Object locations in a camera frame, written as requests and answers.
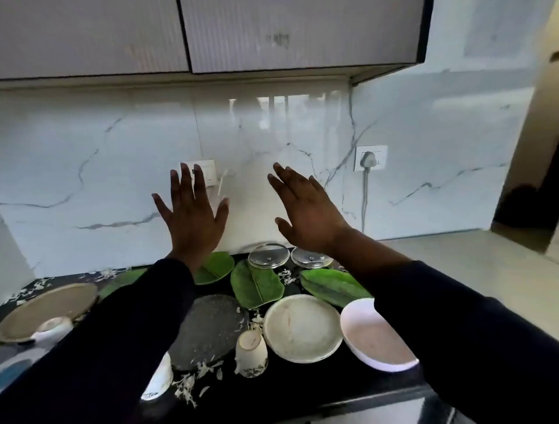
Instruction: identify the glass lid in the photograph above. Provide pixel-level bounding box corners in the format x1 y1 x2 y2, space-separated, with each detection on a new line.
290 246 335 270
247 242 291 270

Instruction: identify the person's right forearm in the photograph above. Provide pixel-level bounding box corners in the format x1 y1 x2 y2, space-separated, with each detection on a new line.
331 227 559 424

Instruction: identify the green leaf plate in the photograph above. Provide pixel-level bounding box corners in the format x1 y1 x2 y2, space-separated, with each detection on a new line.
299 268 374 309
98 267 148 302
230 259 285 311
193 251 236 286

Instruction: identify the person's left forearm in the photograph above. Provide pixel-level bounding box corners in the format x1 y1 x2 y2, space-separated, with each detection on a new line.
0 255 197 424

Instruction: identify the grey speckled plate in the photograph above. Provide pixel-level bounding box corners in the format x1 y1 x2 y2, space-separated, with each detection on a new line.
168 294 250 373

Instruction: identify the grey wall cabinet door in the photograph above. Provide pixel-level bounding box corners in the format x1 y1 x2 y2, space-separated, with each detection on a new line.
0 0 191 80
179 0 427 74

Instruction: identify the blue saucepan with black handle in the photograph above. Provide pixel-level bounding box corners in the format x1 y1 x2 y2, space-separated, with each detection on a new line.
0 347 36 394

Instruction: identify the person's left hand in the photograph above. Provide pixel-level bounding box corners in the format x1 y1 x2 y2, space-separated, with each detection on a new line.
151 162 231 267

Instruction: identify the person's right hand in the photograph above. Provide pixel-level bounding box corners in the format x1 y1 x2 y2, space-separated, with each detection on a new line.
267 162 352 256

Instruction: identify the tan speckled plate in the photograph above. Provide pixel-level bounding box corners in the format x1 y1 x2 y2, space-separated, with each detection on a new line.
0 282 100 345

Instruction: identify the cream round plate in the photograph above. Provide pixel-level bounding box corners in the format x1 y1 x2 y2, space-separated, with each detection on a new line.
262 294 345 365

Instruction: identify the pink bowl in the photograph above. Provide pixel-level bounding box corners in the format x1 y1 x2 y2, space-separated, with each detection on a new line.
339 298 420 373

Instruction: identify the white wall socket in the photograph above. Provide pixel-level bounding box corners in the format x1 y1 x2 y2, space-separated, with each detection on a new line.
353 144 388 172
179 159 218 188

